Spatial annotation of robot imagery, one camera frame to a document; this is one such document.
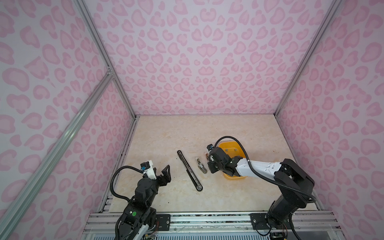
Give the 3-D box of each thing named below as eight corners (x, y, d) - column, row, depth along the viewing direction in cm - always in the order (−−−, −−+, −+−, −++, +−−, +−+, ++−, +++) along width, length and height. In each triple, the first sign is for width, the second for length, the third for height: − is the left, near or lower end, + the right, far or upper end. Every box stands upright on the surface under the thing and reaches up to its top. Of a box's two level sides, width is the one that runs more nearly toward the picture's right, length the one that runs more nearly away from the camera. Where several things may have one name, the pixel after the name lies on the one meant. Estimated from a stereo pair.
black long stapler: (197, 193, 84) (197, 191, 82) (175, 154, 100) (174, 152, 98) (203, 189, 86) (203, 187, 84) (180, 151, 102) (180, 149, 100)
